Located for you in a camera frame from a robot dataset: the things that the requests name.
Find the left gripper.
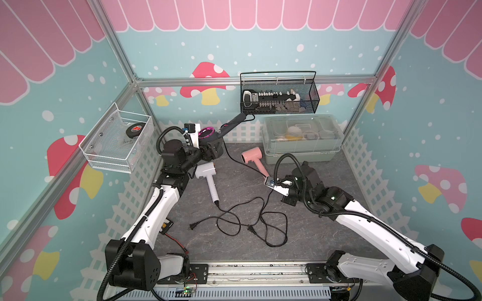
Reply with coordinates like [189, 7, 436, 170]
[180, 135, 223, 172]

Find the black magenta hair dryer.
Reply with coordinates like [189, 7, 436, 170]
[198, 113, 247, 148]

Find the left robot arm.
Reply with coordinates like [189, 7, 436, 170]
[97, 124, 224, 300]

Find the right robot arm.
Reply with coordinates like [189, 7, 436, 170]
[266, 153, 481, 300]

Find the green clear-lid storage box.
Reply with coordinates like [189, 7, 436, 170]
[262, 115, 344, 164]

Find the black red tape measure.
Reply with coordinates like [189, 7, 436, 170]
[126, 122, 146, 139]

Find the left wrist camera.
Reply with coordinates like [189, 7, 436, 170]
[183, 123, 201, 148]

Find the pink hair dryer black cord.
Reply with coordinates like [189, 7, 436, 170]
[246, 180, 291, 248]

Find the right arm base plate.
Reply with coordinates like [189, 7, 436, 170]
[305, 263, 360, 285]

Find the black wire mesh basket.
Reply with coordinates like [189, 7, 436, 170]
[239, 71, 320, 115]

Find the white wire mesh basket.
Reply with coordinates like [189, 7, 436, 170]
[79, 103, 154, 174]

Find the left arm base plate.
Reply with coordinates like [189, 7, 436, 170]
[157, 264, 209, 285]

